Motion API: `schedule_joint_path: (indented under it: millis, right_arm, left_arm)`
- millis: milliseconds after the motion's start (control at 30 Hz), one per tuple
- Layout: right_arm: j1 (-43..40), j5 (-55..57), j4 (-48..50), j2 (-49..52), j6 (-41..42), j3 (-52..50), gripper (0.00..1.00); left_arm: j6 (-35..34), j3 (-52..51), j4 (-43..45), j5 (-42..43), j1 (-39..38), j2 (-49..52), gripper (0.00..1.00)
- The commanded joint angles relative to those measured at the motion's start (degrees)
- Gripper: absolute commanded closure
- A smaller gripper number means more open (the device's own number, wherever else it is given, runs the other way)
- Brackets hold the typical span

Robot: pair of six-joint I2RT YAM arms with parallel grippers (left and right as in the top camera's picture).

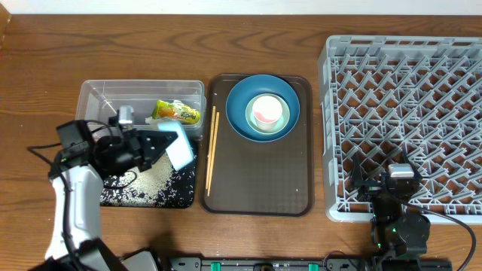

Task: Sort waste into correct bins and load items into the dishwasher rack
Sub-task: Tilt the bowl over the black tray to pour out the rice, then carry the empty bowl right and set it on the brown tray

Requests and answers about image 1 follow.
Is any black plastic tray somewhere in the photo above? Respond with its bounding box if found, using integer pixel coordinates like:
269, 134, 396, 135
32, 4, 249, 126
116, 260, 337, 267
85, 135, 200, 209

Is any pink plastic cup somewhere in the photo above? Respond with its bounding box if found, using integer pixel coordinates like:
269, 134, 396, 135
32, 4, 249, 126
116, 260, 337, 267
252, 94, 283, 132

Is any white paper napkin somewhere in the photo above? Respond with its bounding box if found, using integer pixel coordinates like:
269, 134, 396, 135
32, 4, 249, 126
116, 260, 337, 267
145, 117, 161, 126

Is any light blue small bowl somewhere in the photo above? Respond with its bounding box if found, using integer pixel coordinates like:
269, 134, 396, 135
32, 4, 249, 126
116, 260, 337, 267
157, 120, 194, 171

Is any grey plastic dishwasher rack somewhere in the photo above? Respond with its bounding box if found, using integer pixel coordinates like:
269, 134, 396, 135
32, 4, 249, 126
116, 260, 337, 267
318, 35, 481, 225

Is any clear plastic waste bin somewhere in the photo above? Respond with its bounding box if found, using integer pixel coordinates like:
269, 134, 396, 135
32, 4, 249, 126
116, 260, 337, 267
76, 80, 206, 141

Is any spilled white rice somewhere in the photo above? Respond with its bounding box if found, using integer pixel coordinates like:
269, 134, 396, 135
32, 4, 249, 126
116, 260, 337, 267
100, 150, 197, 208

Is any large dark blue bowl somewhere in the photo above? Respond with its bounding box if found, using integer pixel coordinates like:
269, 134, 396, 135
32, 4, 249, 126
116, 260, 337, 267
226, 75, 300, 142

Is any brown plastic serving tray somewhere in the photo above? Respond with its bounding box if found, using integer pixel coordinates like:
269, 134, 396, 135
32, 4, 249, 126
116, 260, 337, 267
200, 75, 314, 217

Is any mint green small bowl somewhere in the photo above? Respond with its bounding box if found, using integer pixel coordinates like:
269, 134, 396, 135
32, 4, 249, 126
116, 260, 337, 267
246, 93, 290, 135

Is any wooden chopstick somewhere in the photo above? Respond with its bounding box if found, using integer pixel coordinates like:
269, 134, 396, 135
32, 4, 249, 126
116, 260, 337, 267
207, 112, 220, 196
206, 105, 216, 190

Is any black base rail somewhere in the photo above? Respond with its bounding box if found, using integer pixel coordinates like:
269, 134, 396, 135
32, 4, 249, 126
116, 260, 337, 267
165, 257, 453, 271

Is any wooden chopstick left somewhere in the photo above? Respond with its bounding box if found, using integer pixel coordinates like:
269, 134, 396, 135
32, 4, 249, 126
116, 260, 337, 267
206, 105, 216, 190

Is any wooden chopstick right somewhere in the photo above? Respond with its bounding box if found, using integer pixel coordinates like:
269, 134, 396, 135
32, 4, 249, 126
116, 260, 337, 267
207, 112, 220, 196

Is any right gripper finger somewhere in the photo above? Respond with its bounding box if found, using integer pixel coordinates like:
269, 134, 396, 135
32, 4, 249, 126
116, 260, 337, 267
351, 154, 364, 184
402, 151, 423, 179

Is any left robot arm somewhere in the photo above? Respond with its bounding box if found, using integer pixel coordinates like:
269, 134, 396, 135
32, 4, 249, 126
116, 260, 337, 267
36, 118, 193, 270

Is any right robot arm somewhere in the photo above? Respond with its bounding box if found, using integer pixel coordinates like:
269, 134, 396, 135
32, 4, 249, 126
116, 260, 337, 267
350, 154, 431, 270

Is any green yellow snack wrapper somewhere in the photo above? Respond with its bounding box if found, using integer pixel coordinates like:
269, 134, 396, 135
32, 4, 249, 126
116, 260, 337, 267
151, 100, 200, 125

